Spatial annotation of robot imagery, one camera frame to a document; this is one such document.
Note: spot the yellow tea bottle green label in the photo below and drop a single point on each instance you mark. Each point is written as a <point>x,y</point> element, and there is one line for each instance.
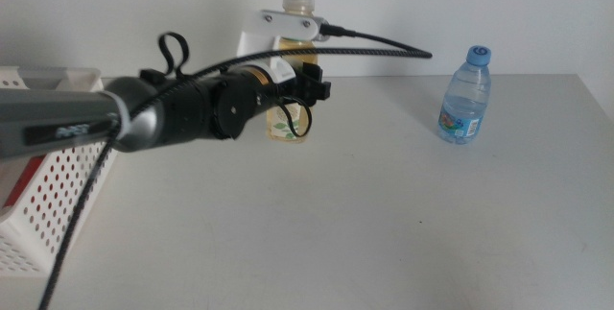
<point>298,3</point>

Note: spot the clear water bottle blue cap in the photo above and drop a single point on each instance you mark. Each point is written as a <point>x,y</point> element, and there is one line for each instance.
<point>464,103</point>

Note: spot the red cola can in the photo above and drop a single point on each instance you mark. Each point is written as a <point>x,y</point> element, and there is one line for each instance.
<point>24,183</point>

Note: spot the left arm grey and black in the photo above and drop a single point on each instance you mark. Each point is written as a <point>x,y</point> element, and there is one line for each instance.
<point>182,108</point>

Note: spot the white perforated plastic basket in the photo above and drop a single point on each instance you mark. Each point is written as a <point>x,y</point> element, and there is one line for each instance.
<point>53,264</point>

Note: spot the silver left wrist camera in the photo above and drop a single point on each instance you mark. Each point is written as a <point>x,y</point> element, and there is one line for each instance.
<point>318,29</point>

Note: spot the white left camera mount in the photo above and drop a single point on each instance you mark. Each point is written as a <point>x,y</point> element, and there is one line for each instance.
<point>254,36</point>

